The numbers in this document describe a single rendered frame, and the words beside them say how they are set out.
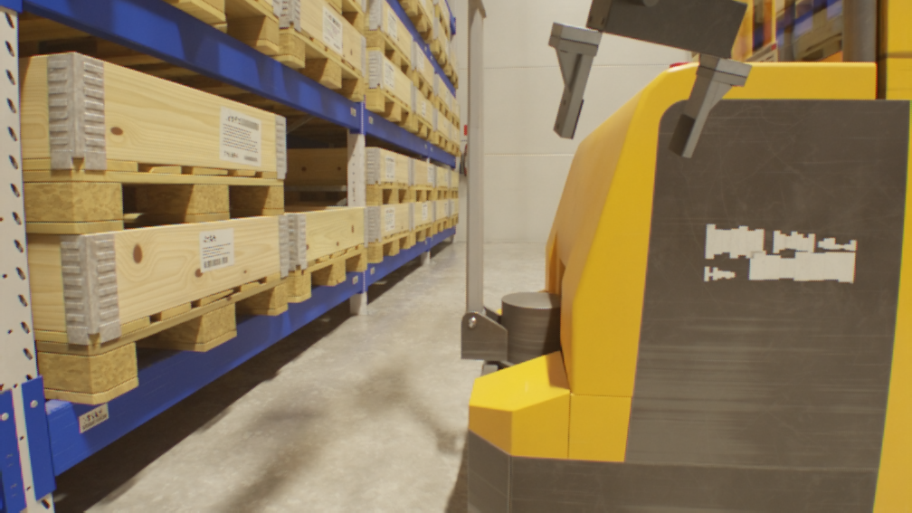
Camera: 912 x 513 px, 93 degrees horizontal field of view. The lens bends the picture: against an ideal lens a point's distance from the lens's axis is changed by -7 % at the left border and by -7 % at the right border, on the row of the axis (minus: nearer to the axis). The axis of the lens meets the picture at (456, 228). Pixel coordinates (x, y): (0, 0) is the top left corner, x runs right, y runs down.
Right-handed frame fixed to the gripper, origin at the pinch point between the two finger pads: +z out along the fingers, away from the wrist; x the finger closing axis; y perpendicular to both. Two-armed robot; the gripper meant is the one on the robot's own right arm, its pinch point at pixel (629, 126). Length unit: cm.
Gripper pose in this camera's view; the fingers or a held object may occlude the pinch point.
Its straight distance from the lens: 51.3
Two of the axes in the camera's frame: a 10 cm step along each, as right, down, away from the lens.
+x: 9.8, 1.0, 1.7
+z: -1.7, 8.8, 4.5
